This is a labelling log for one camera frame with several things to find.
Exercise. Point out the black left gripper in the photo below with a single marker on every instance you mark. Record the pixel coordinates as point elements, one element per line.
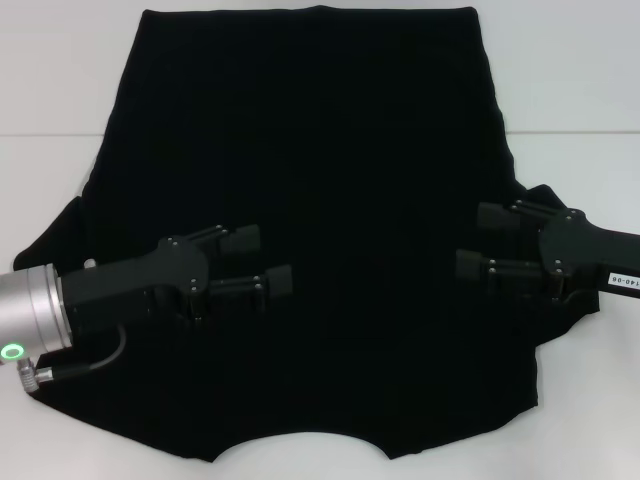
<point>125,285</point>

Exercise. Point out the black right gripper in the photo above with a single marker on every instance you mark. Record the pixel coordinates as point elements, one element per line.
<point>590,255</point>

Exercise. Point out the black shirt with FREE print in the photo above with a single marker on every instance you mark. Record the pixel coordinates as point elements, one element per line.
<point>320,150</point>

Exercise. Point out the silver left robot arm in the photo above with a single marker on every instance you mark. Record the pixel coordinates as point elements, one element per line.
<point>30,310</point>

